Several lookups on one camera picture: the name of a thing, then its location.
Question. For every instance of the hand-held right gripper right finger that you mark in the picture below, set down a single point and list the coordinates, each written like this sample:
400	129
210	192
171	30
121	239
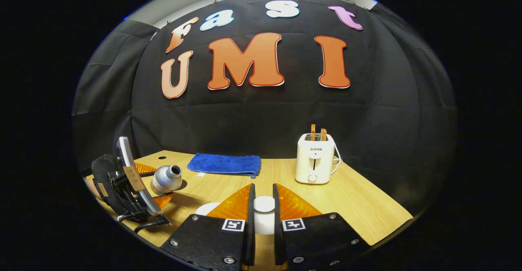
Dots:
278	238

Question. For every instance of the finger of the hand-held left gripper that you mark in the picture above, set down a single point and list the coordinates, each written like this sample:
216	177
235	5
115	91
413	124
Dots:
144	169
163	201

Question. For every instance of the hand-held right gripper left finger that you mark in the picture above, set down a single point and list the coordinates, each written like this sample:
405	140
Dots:
250	238

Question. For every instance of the white teacup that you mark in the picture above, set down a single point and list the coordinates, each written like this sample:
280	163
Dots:
264	224

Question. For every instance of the silver water bottle red label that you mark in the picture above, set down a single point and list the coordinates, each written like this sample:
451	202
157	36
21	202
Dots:
163	179

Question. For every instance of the white saucer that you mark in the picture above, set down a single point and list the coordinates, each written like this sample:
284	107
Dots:
206	210

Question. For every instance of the blue towel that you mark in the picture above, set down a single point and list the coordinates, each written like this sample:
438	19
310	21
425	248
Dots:
224	164

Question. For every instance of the white toaster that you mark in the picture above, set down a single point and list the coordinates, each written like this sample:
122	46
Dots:
314	161

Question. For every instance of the toast slice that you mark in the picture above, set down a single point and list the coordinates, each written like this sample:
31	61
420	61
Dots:
323	134
313	132

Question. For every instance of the black backdrop cloth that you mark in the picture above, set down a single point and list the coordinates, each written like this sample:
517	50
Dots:
265	116

